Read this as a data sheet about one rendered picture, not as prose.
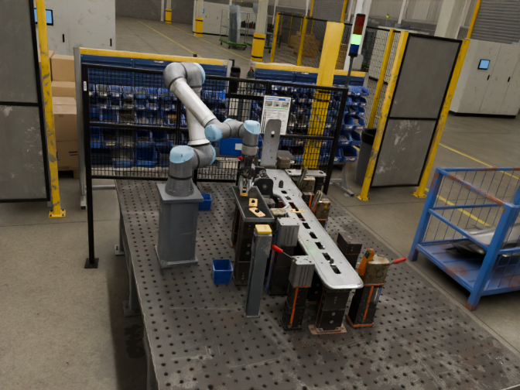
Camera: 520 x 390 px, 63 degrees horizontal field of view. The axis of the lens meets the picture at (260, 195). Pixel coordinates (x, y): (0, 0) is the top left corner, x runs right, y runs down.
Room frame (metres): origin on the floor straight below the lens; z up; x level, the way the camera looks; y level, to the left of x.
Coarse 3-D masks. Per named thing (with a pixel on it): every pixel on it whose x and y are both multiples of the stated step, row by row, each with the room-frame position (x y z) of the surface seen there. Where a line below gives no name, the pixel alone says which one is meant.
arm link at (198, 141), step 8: (184, 64) 2.15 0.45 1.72; (192, 64) 2.19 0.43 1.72; (192, 72) 2.16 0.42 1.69; (200, 72) 2.20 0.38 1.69; (192, 80) 2.15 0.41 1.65; (200, 80) 2.20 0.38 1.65; (192, 88) 2.15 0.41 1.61; (200, 88) 2.18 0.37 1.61; (192, 120) 2.13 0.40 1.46; (192, 128) 2.13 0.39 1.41; (200, 128) 2.14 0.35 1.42; (192, 136) 2.12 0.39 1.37; (200, 136) 2.13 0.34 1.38; (192, 144) 2.10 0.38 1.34; (200, 144) 2.10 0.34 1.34; (208, 144) 2.14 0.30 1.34; (200, 152) 2.09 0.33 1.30; (208, 152) 2.12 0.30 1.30; (200, 160) 2.06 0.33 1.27; (208, 160) 2.11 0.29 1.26
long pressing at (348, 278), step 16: (272, 176) 2.69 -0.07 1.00; (288, 176) 2.74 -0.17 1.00; (288, 192) 2.46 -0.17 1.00; (288, 208) 2.21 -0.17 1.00; (304, 208) 2.25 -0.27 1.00; (320, 224) 2.07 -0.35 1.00; (304, 240) 1.87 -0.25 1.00; (320, 240) 1.89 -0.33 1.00; (320, 256) 1.73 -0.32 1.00; (336, 256) 1.75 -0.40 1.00; (320, 272) 1.59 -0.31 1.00; (352, 272) 1.63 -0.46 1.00; (336, 288) 1.50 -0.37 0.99; (352, 288) 1.52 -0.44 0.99
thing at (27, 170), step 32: (0, 0) 3.41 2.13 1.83; (32, 0) 3.48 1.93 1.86; (0, 32) 3.39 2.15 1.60; (32, 32) 3.48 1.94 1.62; (0, 64) 3.39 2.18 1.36; (32, 64) 3.49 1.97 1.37; (0, 96) 3.38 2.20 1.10; (32, 96) 3.48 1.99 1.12; (0, 128) 3.37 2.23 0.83; (32, 128) 3.47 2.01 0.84; (0, 160) 3.37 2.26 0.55; (32, 160) 3.48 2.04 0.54; (0, 192) 3.37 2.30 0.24; (32, 192) 3.47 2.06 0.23
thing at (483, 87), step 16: (480, 48) 12.05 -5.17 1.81; (496, 48) 12.28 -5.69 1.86; (512, 48) 12.53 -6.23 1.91; (464, 64) 12.23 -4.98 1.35; (480, 64) 12.09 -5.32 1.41; (496, 64) 12.37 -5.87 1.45; (512, 64) 12.62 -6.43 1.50; (464, 80) 12.08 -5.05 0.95; (480, 80) 12.20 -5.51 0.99; (496, 80) 12.45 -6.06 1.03; (512, 80) 12.71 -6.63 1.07; (464, 96) 12.04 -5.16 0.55; (480, 96) 12.28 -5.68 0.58; (496, 96) 12.53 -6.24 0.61; (512, 96) 12.80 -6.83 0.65; (448, 112) 12.29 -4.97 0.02; (464, 112) 12.14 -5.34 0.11; (480, 112) 12.36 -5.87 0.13; (496, 112) 12.63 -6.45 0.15; (512, 112) 12.90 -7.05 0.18
